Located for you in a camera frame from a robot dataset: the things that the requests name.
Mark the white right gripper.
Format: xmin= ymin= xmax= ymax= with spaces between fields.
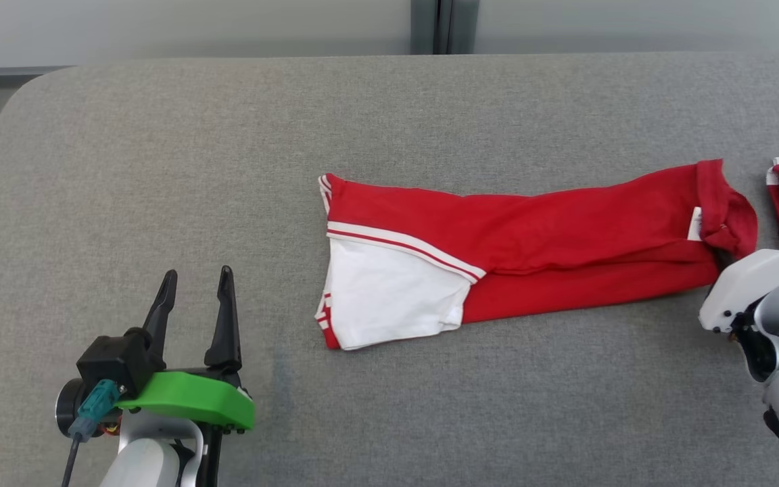
xmin=698 ymin=248 xmax=779 ymax=334

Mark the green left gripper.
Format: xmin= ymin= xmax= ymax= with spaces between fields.
xmin=114 ymin=265 xmax=256 ymax=435

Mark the red number 23 basketball jersey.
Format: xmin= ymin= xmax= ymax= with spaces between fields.
xmin=314 ymin=158 xmax=759 ymax=352

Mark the grey fabric sofa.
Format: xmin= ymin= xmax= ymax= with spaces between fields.
xmin=0 ymin=53 xmax=779 ymax=487

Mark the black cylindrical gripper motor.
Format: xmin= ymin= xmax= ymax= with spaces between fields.
xmin=55 ymin=377 xmax=94 ymax=438

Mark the black cable with teal plug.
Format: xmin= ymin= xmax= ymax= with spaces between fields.
xmin=60 ymin=379 xmax=122 ymax=487

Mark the dark grey window frame post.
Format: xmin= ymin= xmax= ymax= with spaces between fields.
xmin=409 ymin=0 xmax=480 ymax=55

